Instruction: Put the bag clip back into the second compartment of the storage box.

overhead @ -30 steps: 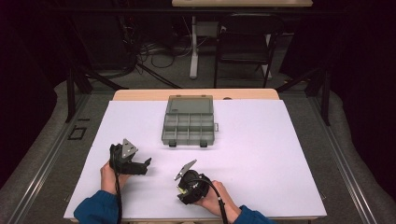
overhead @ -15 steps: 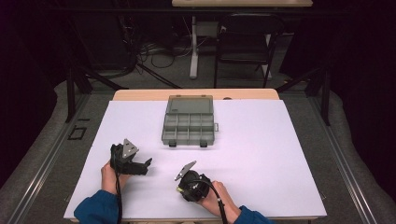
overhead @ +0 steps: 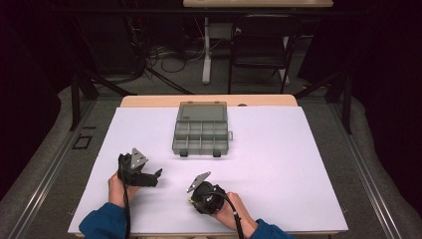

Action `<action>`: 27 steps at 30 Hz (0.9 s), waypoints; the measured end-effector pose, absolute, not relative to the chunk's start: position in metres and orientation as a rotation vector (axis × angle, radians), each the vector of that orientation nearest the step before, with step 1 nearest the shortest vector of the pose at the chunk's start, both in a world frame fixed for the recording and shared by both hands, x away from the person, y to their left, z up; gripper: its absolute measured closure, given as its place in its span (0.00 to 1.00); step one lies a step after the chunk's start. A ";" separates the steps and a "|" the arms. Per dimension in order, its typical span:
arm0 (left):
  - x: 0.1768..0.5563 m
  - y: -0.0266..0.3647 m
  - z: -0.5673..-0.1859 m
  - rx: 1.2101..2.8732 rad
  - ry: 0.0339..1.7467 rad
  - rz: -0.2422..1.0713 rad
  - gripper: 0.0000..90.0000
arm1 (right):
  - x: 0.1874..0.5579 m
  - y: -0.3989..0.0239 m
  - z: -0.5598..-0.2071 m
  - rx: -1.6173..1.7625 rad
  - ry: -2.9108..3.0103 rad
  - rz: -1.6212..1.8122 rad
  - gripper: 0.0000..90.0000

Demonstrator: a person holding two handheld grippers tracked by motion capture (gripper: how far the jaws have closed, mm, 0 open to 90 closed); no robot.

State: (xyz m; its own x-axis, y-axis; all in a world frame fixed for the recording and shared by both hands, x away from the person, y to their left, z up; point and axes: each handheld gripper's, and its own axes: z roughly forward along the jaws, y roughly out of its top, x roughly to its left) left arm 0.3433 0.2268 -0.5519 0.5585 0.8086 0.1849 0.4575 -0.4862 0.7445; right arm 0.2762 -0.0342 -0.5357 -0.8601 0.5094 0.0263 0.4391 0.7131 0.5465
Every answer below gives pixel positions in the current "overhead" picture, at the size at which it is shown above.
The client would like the person's left hand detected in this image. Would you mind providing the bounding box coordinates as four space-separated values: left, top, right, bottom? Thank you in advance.
107 172 141 209

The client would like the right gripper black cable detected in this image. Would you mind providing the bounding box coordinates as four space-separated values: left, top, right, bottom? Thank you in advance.
202 190 247 239

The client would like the bundle of floor cables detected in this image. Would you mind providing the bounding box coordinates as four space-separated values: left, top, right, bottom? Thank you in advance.
145 41 207 75

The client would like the wooden table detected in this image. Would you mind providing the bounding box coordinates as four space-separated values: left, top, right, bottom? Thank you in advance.
74 94 340 239

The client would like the white desk leg with foot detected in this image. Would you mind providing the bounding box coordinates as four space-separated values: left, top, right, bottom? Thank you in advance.
201 16 213 86

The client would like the person's right hand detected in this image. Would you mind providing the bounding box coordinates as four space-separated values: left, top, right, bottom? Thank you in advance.
211 191 259 239

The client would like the black folding chair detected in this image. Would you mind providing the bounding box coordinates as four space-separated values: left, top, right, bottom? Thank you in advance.
228 13 305 96

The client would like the white board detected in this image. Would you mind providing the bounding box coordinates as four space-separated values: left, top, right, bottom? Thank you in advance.
68 106 349 235

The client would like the dark equipment rack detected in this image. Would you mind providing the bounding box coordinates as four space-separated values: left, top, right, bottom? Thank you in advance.
122 0 151 78

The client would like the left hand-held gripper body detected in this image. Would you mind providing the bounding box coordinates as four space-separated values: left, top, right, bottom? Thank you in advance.
116 147 159 188

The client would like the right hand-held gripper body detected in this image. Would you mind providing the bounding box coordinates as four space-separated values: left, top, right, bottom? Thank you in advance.
186 170 229 216

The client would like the grey transparent compartment box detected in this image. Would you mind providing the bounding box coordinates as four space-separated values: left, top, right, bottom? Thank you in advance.
171 101 234 158

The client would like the black tripod leg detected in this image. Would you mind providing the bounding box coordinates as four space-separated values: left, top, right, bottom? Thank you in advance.
145 67 194 96

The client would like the black metal stand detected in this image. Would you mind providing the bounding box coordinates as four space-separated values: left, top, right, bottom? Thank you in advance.
293 71 353 135
69 70 137 132

